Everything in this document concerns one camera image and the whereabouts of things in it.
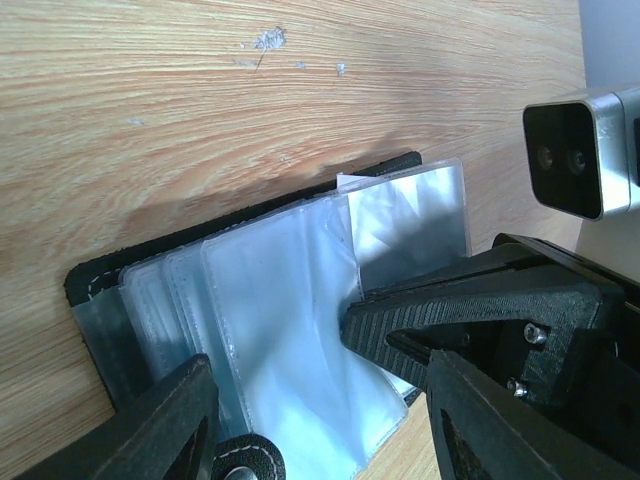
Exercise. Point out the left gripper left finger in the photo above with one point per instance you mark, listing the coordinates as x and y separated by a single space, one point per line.
169 432

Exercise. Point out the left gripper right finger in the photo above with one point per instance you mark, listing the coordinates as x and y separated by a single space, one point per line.
481 431

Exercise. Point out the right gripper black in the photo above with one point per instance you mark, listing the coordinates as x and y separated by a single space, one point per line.
529 323

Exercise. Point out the black leather card holder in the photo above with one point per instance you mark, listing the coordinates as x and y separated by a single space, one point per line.
261 294

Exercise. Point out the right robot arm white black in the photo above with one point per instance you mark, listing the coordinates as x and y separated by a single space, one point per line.
610 34

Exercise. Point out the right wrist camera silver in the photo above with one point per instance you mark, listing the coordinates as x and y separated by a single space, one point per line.
583 151

